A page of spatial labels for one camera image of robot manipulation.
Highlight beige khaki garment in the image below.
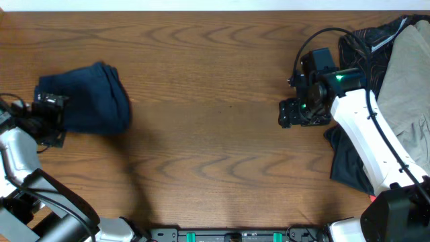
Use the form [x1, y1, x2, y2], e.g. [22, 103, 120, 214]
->
[378, 20, 429, 172]

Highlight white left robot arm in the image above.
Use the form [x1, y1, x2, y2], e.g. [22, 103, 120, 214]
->
[1, 93, 151, 241]

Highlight dark blue denim shorts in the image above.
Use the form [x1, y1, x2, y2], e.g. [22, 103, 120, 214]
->
[34, 62, 132, 135]

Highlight black patterned garment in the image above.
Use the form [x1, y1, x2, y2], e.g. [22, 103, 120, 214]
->
[325, 15, 429, 196]

